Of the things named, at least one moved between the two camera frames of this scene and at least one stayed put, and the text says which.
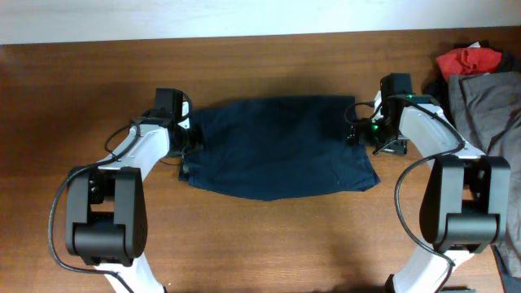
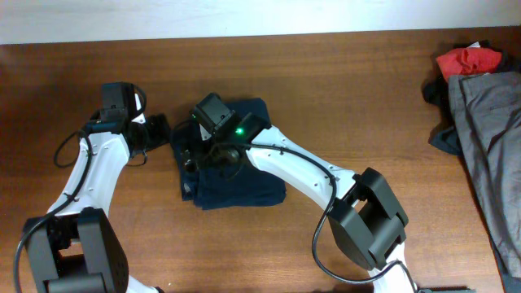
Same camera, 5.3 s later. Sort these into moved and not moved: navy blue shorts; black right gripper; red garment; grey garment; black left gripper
Moved: navy blue shorts; black right gripper; black left gripper
Not moved: red garment; grey garment
